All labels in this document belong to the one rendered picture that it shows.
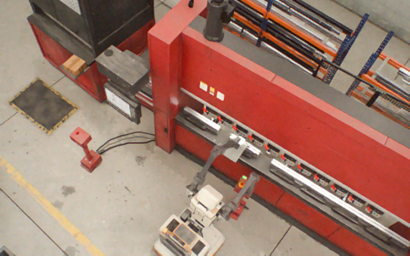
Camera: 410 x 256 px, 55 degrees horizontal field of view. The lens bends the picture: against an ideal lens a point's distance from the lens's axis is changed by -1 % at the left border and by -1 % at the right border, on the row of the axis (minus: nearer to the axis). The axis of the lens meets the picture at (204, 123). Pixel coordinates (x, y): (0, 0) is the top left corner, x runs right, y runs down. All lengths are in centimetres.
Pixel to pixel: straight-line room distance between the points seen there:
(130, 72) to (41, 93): 270
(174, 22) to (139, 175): 242
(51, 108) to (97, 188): 148
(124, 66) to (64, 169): 219
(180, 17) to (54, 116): 291
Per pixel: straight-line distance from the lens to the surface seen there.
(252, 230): 530
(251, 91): 376
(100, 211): 535
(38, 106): 626
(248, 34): 591
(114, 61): 399
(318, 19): 540
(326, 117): 350
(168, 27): 378
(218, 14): 346
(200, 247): 433
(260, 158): 469
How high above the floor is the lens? 502
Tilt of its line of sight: 60 degrees down
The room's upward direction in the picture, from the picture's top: 8 degrees clockwise
